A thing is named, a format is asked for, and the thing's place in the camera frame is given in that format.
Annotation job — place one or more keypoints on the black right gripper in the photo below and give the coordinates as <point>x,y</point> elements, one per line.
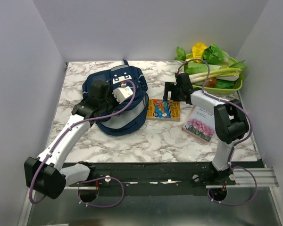
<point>170,86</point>

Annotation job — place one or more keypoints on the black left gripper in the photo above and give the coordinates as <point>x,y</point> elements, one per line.
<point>110,93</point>

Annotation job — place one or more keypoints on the yellow orange paperback book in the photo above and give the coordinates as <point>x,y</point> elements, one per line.
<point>165,110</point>

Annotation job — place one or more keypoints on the navy blue student backpack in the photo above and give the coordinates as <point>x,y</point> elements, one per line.
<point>133,117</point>

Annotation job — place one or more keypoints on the white flower cover book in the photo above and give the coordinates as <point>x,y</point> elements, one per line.
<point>201,125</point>

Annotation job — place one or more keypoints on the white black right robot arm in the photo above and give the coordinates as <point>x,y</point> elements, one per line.
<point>229,118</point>

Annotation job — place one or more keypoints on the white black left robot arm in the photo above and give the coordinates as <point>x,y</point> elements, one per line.
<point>45,173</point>

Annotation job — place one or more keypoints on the green vegetable tray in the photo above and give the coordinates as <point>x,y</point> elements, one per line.
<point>194,66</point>

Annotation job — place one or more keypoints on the brown toy mushroom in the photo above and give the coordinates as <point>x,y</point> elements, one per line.
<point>211,82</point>

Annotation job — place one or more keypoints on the yellow toy flower vegetable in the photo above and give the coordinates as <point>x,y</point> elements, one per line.
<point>198,50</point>

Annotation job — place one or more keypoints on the green toy lettuce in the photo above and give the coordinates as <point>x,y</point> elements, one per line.
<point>215,56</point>

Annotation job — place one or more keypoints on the toy celery stalk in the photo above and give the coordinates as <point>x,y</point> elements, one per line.
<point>227,74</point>

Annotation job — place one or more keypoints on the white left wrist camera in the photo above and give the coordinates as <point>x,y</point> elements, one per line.
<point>124,92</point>

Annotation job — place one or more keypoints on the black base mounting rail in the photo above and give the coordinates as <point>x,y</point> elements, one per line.
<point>157,179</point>

